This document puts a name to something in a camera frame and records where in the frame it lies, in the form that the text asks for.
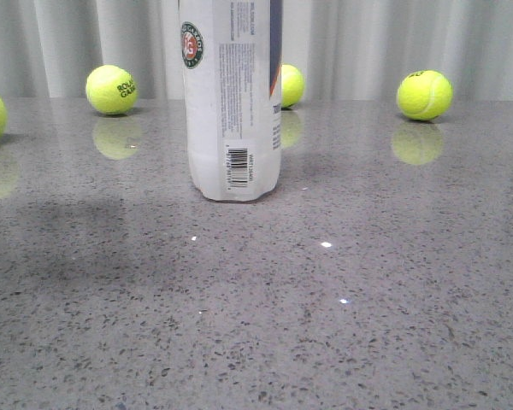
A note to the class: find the white blue tennis ball can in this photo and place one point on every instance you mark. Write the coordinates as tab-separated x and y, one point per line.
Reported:
231	53

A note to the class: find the yellow tennis ball middle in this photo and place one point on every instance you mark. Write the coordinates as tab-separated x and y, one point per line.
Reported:
292	85

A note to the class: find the yellow tennis ball with lettering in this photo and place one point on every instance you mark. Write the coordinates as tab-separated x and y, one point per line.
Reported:
111	90

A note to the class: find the yellow tennis ball right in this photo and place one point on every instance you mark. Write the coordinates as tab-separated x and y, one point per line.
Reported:
424	95

